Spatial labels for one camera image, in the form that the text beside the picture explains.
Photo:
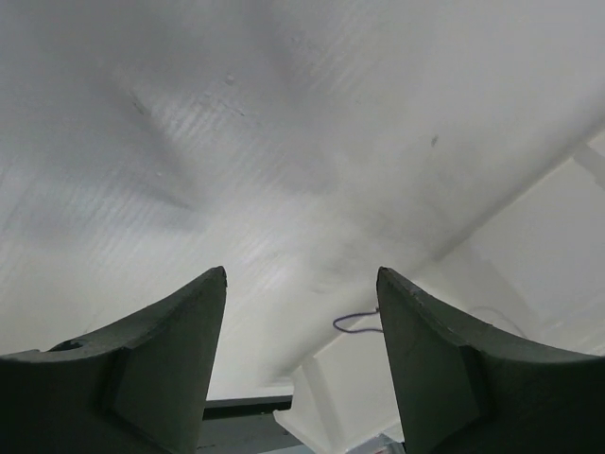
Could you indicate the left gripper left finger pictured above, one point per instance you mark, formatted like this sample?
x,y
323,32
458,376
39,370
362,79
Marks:
x,y
138,385

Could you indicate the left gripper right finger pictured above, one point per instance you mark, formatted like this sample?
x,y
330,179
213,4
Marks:
x,y
465,386

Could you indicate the white six-compartment tray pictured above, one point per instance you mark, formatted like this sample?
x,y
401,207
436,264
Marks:
x,y
534,269

